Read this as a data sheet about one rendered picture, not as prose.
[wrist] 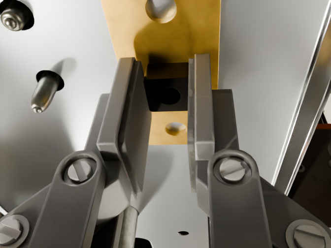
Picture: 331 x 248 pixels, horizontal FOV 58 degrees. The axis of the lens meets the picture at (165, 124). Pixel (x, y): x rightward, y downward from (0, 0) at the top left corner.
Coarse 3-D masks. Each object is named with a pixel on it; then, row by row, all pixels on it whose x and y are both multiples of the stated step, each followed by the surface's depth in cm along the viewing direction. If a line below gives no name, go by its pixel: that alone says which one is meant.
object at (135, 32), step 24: (120, 0) 10; (144, 0) 9; (192, 0) 9; (216, 0) 9; (120, 24) 10; (144, 24) 10; (168, 24) 10; (192, 24) 10; (216, 24) 10; (120, 48) 11; (144, 48) 11; (168, 48) 11; (192, 48) 11; (216, 48) 11; (144, 72) 12; (168, 72) 11; (216, 72) 11; (168, 96) 12; (168, 120) 14; (168, 144) 15
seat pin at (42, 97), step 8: (48, 72) 12; (40, 80) 12; (48, 80) 12; (56, 80) 12; (40, 88) 12; (48, 88) 12; (56, 88) 12; (32, 96) 12; (40, 96) 12; (48, 96) 12; (32, 104) 11; (40, 104) 11; (48, 104) 12; (40, 112) 12
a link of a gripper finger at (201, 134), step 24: (192, 72) 10; (192, 96) 9; (216, 96) 10; (192, 120) 8; (216, 120) 9; (192, 144) 8; (216, 144) 8; (192, 168) 9; (192, 192) 10; (264, 192) 7; (288, 216) 7; (312, 216) 7; (288, 240) 6; (312, 240) 6
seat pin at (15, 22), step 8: (16, 0) 10; (8, 8) 10; (16, 8) 10; (24, 8) 10; (0, 16) 10; (8, 16) 10; (16, 16) 10; (24, 16) 10; (8, 24) 10; (16, 24) 10; (24, 24) 10
